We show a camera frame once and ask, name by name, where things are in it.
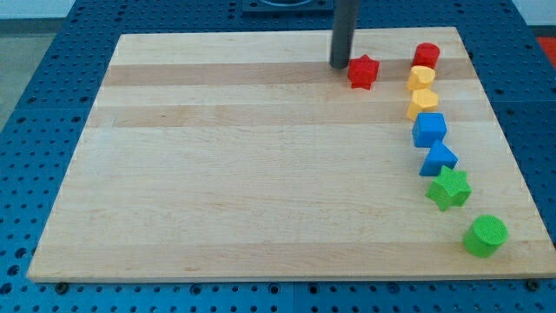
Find red star block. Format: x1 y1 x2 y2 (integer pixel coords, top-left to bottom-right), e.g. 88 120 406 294
347 55 380 90

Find blue triangle block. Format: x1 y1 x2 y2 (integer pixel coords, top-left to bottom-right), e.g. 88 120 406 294
419 140 459 176

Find yellow heart block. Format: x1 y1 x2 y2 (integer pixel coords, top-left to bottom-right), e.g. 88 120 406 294
407 65 436 90

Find green cylinder block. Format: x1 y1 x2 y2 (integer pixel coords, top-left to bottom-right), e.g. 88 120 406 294
462 215 509 258

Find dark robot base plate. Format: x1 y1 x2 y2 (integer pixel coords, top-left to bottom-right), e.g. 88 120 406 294
239 0 334 15

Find yellow hexagon block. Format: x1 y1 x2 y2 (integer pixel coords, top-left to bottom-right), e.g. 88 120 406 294
406 89 439 121

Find blue cube block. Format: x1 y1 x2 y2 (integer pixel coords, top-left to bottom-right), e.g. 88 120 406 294
412 112 447 148

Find green star block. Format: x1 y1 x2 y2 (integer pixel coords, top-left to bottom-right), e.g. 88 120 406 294
425 165 472 211

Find red cylinder block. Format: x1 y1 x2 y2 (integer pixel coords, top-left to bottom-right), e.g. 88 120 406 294
412 43 440 69

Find light wooden board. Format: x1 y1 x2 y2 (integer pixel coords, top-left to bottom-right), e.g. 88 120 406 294
27 27 555 283

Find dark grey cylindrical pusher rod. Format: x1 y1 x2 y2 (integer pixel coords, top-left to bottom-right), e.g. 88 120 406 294
329 0 360 70

